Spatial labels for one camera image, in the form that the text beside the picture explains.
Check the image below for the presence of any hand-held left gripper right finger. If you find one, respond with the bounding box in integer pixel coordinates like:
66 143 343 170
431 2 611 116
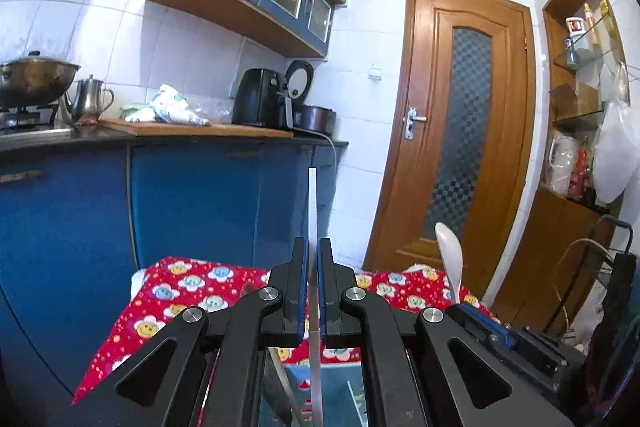
317 238 576 427

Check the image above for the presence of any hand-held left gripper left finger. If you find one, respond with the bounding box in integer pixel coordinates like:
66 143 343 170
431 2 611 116
114 237 308 427

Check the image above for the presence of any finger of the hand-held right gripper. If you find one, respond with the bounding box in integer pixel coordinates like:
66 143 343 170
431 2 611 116
448 301 516 351

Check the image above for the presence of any white plastic spoon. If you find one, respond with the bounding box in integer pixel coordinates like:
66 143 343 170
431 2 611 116
434 221 467 309

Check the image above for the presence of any stainless steel fork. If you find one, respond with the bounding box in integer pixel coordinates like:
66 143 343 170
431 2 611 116
308 167 326 427

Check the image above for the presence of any light blue utensil box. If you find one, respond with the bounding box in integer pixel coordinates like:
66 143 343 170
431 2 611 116
259 347 369 427

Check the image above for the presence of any wooden shelf unit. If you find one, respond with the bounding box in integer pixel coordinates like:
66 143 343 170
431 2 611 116
491 0 640 339

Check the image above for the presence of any red smiley printed tablecloth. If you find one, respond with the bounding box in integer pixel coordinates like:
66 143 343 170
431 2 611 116
71 256 496 408

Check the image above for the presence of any blue base cabinet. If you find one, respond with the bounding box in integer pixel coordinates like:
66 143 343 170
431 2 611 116
0 136 349 395

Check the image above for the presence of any wooden door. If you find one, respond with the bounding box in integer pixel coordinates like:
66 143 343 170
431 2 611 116
362 0 537 304

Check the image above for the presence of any white container on shelf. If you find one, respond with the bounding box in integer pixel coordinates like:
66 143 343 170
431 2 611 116
546 131 579 198

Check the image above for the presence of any rice cooker with open lid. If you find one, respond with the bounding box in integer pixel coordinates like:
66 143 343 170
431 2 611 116
284 60 338 136

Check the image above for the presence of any wooden cutting board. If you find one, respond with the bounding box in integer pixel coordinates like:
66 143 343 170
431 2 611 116
99 117 294 139

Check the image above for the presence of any black air fryer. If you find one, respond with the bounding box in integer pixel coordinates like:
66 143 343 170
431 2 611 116
231 67 292 130

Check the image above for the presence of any white plastic bag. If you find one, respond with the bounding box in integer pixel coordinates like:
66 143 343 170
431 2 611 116
592 99 640 206

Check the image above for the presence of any patterned kitchen cloth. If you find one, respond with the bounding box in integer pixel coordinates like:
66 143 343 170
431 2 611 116
121 84 212 128

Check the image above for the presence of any steel jug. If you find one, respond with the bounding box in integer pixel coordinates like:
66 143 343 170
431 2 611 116
64 75 116 124

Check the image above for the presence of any gas stove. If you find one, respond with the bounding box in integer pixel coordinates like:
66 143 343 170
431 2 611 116
0 103 74 138

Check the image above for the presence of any large steel wok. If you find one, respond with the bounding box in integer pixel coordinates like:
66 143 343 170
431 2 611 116
0 51 82 111

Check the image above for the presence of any white power cord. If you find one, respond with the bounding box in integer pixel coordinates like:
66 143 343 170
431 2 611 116
292 126 340 170

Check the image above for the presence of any metal door handle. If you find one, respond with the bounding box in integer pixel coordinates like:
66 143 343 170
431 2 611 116
403 106 428 141

